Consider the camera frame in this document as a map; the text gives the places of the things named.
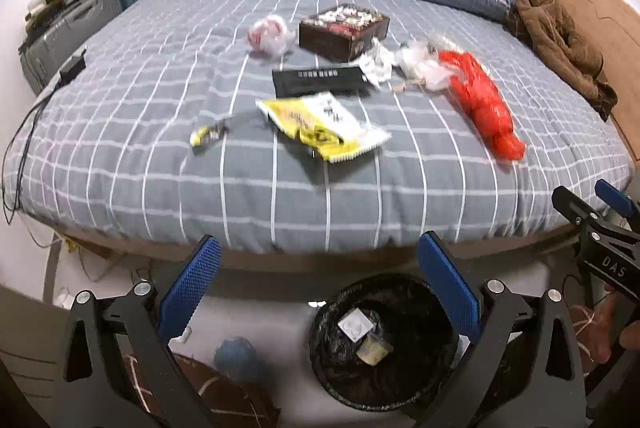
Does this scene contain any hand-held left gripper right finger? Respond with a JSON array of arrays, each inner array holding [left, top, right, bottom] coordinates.
[[417, 231, 587, 428]]

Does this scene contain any wooden headboard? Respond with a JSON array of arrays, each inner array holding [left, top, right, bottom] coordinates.
[[535, 0, 640, 163]]

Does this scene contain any blue fuzzy ball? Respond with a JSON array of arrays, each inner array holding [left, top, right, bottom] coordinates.
[[214, 337, 261, 384]]

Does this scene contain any white square packet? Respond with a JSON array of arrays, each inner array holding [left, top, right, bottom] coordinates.
[[337, 308, 375, 343]]

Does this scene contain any black cable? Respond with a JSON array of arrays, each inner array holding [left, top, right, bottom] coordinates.
[[1, 80, 63, 225]]

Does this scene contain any black charger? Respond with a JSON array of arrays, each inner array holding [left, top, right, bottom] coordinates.
[[59, 49, 88, 83]]

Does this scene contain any brown patterned rug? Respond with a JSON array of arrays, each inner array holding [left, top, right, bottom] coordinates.
[[122, 353, 281, 428]]

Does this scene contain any red and white plastic bag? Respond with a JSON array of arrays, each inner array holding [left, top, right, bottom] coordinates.
[[247, 14, 296, 58]]

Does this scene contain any black packet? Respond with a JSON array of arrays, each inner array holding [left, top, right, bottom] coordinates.
[[272, 65, 373, 98]]

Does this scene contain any grey suitcase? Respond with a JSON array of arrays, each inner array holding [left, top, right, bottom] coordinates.
[[19, 0, 125, 96]]

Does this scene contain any small yellow wrapper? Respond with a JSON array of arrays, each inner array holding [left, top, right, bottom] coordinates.
[[190, 120, 232, 149]]

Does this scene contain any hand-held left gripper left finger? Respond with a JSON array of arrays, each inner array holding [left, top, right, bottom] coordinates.
[[50, 234, 223, 428]]

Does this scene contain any crumpled white tissue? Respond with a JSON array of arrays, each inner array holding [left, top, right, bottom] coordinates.
[[357, 38, 397, 88]]

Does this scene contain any person's right hand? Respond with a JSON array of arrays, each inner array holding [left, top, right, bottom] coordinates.
[[597, 295, 628, 361]]

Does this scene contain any grey checked bed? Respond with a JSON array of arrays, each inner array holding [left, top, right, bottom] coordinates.
[[2, 0, 636, 259]]

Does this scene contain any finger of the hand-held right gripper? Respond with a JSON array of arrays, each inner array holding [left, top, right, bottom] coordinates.
[[551, 186, 608, 235], [594, 179, 640, 229]]

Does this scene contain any brown snack box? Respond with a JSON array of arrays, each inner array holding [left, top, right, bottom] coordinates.
[[298, 4, 391, 62]]

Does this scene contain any brown jacket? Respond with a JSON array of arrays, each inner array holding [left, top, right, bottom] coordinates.
[[510, 0, 619, 121]]

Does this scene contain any yellow snack bag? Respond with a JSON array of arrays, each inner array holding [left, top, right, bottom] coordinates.
[[256, 92, 392, 163]]

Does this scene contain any black trash bin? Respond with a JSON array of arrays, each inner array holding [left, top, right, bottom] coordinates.
[[308, 275, 468, 411]]

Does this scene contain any clear bubble wrap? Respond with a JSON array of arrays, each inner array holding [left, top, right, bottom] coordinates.
[[395, 35, 457, 91]]

